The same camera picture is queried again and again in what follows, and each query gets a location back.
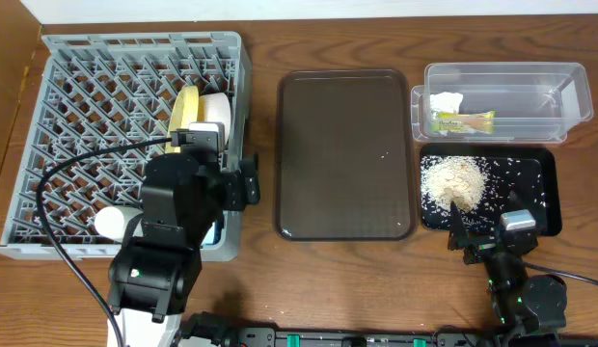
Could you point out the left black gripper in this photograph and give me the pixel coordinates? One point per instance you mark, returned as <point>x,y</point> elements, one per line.
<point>238,188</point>

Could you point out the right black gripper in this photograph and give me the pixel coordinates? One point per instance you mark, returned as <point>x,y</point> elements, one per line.
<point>481,246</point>

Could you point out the pile of rice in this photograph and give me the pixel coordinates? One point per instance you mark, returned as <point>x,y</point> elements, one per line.
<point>452,179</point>

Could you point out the pink white bowl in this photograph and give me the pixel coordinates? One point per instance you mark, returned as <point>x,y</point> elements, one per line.
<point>215,107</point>

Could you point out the light blue bowl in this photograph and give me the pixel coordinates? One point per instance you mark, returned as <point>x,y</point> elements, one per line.
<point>213,235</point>

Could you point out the yellow round plate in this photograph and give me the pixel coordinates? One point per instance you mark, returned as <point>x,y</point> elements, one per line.
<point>185,110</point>

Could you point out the green snack wrapper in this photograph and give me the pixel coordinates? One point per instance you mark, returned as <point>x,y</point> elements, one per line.
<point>445,123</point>

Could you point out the white tissue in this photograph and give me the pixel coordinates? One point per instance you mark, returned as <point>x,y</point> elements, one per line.
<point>445,102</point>

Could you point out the white plastic cup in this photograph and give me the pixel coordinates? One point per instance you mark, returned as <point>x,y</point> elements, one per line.
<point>111,221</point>

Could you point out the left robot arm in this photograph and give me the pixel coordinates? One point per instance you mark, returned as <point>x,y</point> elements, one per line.
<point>151,277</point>

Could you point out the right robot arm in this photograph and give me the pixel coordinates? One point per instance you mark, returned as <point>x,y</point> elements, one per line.
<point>532,308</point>

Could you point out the black plastic tray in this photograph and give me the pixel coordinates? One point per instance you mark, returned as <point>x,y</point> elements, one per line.
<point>526,169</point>

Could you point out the dark brown serving tray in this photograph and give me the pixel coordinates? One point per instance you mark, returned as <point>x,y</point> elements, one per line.
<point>344,157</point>

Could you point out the clear plastic bin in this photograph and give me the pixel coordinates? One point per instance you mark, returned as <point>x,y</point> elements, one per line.
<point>535,102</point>

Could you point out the grey plastic dish rack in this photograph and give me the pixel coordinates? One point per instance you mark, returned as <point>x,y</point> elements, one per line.
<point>109,98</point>

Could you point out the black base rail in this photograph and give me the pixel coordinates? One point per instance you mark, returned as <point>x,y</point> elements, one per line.
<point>366,337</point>

